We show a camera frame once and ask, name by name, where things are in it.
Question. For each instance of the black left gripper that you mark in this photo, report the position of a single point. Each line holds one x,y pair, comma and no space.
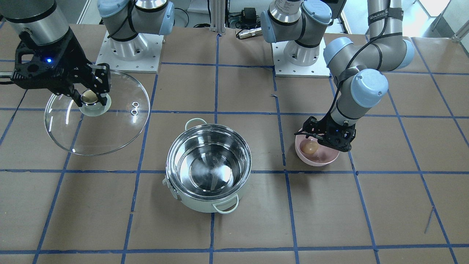
312,127

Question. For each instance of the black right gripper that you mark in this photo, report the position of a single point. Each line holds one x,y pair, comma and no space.
71,55

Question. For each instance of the brown egg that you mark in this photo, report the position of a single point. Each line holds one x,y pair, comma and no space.
309,147

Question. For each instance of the glass pot lid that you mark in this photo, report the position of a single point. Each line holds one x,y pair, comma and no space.
95,129

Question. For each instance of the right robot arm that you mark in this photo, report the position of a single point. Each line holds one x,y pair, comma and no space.
124,19

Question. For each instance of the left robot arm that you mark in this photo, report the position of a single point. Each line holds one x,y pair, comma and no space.
356,69

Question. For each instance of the light green steel pot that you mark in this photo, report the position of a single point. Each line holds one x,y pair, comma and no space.
207,167

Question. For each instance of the pink bowl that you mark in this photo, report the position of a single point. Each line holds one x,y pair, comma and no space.
322,157

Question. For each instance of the aluminium frame post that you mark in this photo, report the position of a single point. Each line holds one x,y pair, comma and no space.
217,14

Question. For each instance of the black adapter behind post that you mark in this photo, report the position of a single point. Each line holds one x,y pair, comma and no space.
249,14

